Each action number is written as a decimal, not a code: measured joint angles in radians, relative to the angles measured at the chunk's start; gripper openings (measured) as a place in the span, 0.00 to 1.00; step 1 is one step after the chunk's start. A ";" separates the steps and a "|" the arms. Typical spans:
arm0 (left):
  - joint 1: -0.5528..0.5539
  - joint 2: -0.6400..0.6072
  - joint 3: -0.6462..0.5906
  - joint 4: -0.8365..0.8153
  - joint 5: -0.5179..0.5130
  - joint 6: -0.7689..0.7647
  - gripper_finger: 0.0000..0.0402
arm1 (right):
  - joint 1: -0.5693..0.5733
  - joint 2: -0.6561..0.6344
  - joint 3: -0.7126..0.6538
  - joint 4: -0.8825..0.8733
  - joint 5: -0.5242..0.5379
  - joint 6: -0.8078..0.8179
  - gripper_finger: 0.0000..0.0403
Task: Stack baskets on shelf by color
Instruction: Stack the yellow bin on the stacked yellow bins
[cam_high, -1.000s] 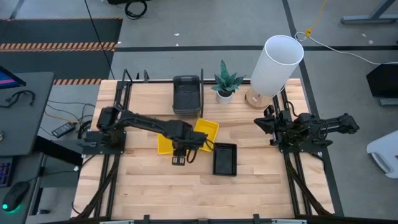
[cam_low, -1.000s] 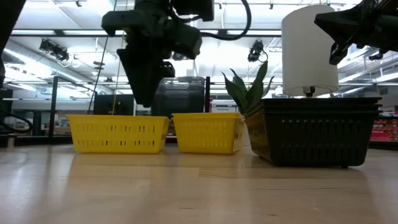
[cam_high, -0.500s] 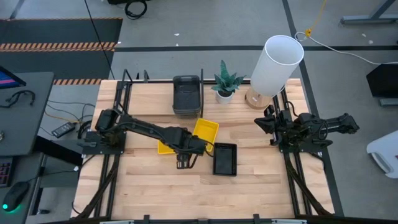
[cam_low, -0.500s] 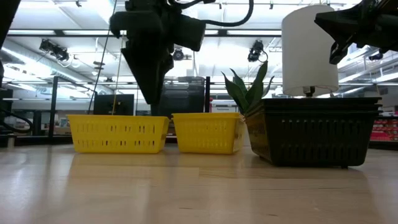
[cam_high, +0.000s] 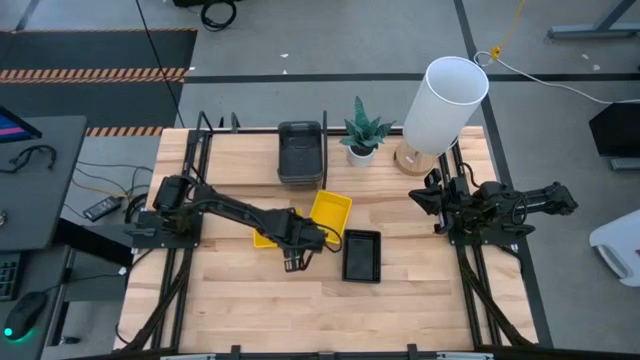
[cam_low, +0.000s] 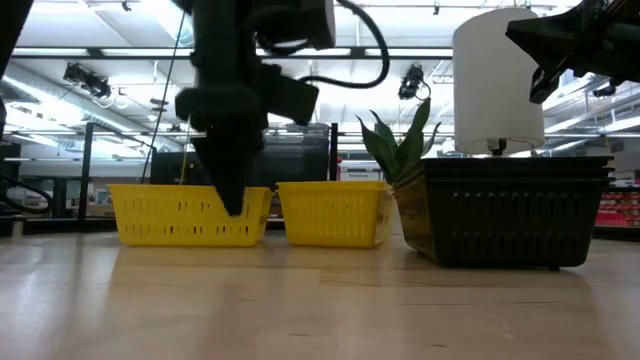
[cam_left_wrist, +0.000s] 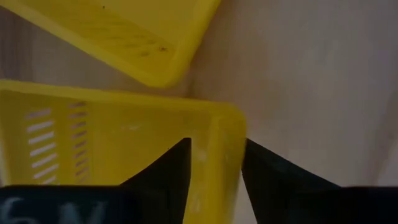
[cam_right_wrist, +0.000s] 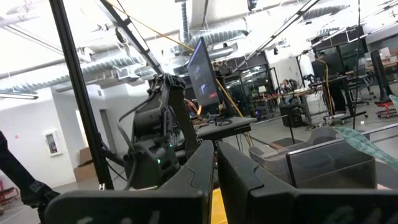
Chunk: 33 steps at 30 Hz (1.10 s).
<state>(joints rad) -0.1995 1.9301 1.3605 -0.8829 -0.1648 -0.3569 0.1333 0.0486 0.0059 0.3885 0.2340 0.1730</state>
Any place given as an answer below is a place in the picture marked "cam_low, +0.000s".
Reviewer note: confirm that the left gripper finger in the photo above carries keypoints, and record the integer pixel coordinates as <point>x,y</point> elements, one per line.
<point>230,170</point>

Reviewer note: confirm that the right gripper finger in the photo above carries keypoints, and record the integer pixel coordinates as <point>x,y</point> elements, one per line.
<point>550,35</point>
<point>547,75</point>

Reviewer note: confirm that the yellow plastic basket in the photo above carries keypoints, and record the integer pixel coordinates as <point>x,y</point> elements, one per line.
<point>335,215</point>
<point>170,215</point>

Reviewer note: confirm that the black plastic basket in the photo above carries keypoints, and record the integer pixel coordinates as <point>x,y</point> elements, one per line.
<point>500,161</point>
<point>500,225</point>

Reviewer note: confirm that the white-shaded wooden-base table lamp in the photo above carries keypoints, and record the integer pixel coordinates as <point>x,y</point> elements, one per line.
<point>495,80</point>

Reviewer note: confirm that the smoked grey plastic bin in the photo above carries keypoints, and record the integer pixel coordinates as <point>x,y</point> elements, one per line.
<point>300,165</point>

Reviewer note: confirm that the red parts bins rack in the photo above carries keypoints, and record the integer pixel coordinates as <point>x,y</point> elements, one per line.
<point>620,210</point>

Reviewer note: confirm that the green snake plant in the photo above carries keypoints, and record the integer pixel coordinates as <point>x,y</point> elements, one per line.
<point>400,150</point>

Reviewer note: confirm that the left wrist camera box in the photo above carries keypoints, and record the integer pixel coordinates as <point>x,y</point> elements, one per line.
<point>305,20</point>

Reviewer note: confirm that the black hanging overhead camera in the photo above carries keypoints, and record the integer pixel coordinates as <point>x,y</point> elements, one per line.
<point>412,80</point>

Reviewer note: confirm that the black aluminium rig frame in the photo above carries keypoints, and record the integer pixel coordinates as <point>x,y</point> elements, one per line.
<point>400,52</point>

